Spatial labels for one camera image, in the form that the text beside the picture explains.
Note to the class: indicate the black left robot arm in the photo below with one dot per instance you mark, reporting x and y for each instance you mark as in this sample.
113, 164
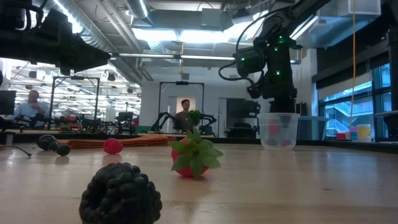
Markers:
18, 12

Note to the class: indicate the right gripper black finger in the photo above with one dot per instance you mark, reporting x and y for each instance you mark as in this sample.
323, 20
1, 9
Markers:
284, 119

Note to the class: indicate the blue and pink cup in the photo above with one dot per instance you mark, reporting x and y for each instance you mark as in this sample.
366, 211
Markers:
353, 133

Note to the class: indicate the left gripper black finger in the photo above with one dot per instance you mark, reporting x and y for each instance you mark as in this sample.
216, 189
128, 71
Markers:
90, 56

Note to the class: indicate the small green potted plant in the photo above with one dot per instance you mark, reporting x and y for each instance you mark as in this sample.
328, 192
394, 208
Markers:
195, 116

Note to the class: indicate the orange-brown rectangular block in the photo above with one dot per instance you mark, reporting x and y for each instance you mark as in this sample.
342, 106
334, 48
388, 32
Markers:
124, 141

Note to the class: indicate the person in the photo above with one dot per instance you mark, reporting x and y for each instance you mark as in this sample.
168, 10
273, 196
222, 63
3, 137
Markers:
31, 107
185, 118

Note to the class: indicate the clear plastic cup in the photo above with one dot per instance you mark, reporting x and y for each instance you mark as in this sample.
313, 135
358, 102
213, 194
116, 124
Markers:
264, 130

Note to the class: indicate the small dark blueberry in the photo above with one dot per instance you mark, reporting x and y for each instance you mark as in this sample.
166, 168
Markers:
54, 146
63, 150

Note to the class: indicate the red raspberry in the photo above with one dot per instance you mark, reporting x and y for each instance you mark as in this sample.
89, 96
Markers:
274, 129
112, 146

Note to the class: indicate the background black robot arm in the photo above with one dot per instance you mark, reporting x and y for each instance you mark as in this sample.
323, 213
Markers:
208, 119
161, 118

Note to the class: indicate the black blackberry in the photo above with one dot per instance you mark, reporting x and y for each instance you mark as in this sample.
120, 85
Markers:
119, 196

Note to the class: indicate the green box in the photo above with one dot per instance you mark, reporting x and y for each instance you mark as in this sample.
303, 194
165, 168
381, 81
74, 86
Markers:
142, 129

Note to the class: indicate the yellow and white cup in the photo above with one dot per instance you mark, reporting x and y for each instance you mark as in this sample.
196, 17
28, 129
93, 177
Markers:
363, 132

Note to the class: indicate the silver air duct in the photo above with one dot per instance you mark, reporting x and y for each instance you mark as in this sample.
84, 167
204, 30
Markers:
90, 29
138, 7

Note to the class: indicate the black office chair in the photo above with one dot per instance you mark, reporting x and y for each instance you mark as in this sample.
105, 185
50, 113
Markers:
125, 121

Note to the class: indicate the black shelf cart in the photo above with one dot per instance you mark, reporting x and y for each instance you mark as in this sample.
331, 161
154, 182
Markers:
242, 116

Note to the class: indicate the large dark cherry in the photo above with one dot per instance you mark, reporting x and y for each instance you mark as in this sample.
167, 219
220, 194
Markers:
45, 141

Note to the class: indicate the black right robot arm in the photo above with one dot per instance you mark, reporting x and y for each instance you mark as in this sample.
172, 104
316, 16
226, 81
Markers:
280, 46

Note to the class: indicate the black monitor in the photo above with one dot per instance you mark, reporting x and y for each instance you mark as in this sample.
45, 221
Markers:
7, 102

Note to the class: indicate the pink box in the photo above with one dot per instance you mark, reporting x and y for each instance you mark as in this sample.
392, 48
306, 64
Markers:
341, 136

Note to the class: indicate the black gantry frame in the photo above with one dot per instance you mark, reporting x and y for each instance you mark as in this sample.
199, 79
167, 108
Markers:
76, 77
182, 83

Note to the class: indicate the red strawberry with leaves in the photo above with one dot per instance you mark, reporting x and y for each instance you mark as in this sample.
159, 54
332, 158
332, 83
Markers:
286, 142
196, 155

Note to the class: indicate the long ceiling light bar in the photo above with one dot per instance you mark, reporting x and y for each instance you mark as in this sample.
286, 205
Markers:
205, 57

